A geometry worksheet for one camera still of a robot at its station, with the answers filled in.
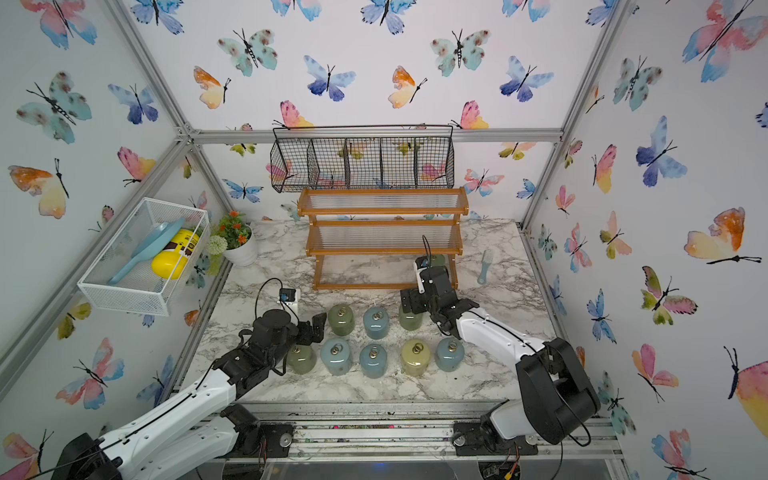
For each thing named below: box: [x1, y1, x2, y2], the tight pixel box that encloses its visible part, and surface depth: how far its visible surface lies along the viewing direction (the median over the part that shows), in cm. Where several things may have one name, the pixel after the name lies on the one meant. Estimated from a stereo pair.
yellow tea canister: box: [401, 339, 431, 377], surface depth 82 cm
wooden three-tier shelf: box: [297, 187, 469, 290], surface depth 113 cm
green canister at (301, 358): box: [286, 344, 317, 375], surface depth 83 cm
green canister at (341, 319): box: [328, 304, 355, 336], surface depth 90 cm
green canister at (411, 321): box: [399, 311, 423, 331], surface depth 93 cm
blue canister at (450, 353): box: [436, 337, 465, 372], surface depth 83 cm
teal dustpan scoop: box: [107, 218, 186, 285], surface depth 70 cm
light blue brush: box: [477, 249, 493, 285], surface depth 110 cm
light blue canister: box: [320, 338, 352, 376], surface depth 82 cm
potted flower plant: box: [212, 210, 257, 267], surface depth 103 cm
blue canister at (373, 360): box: [359, 344, 387, 379], surface depth 82 cm
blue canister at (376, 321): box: [363, 307, 390, 340], surface depth 90 cm
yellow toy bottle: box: [151, 229, 199, 280], surface depth 72 cm
